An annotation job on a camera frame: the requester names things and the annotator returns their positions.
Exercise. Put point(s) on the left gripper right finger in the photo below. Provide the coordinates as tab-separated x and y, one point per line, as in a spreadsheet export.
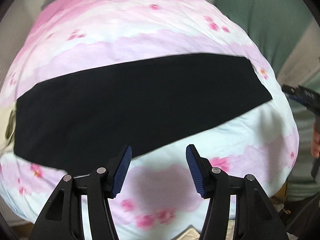
256	217

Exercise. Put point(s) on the beige garment on bed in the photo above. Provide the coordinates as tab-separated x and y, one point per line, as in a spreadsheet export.
8	125

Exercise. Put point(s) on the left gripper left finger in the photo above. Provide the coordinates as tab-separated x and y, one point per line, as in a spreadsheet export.
61	216

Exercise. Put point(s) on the pink floral bed sheet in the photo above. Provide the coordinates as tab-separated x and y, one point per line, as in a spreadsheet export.
158	199

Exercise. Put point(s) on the black pants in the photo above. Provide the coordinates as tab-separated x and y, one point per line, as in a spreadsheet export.
79	121

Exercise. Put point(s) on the person's right hand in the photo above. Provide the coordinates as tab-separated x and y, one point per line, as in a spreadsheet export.
315	145

